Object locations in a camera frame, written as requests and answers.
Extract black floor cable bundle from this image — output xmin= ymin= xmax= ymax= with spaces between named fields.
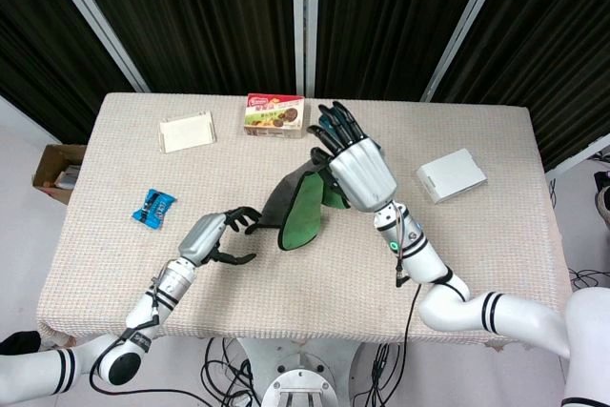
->
xmin=203 ymin=337 xmax=263 ymax=407

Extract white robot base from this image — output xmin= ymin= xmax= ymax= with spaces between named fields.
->
xmin=235 ymin=337 xmax=363 ymax=407

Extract cookie box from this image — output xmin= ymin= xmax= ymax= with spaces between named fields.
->
xmin=242 ymin=93 xmax=306 ymax=140

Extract beige woven tablecloth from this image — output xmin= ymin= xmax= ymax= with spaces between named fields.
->
xmin=36 ymin=92 xmax=586 ymax=349

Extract white frame post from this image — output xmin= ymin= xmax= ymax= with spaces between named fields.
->
xmin=291 ymin=0 xmax=319 ymax=98
xmin=421 ymin=0 xmax=514 ymax=103
xmin=37 ymin=0 xmax=152 ymax=93

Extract blue snack packet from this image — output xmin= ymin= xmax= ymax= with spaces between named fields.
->
xmin=132 ymin=188 xmax=177 ymax=230

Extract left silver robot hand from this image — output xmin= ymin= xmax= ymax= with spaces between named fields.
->
xmin=177 ymin=205 xmax=263 ymax=269

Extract teal plastic holder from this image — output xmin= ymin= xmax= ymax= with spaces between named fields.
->
xmin=317 ymin=105 xmax=343 ymax=131

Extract grey shoe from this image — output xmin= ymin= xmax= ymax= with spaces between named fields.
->
xmin=597 ymin=186 xmax=610 ymax=225

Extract white plastic holder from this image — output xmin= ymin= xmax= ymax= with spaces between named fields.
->
xmin=158 ymin=110 xmax=219 ymax=154

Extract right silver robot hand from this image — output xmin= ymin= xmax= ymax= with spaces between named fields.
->
xmin=308 ymin=100 xmax=399 ymax=214

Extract white box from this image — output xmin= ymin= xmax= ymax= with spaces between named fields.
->
xmin=417 ymin=148 xmax=488 ymax=206

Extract black curtain panel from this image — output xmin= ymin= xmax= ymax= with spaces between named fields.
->
xmin=434 ymin=0 xmax=610 ymax=173
xmin=0 ymin=0 xmax=135 ymax=145
xmin=64 ymin=0 xmax=296 ymax=94
xmin=316 ymin=0 xmax=492 ymax=102

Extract dark grey green cloth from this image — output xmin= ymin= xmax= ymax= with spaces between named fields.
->
xmin=256 ymin=147 xmax=352 ymax=252

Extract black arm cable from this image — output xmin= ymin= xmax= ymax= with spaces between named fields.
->
xmin=394 ymin=269 xmax=423 ymax=347

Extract thin black floor cables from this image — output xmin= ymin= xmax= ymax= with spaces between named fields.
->
xmin=568 ymin=267 xmax=610 ymax=292

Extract brown cardboard box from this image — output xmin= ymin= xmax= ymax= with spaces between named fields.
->
xmin=31 ymin=143 xmax=88 ymax=206

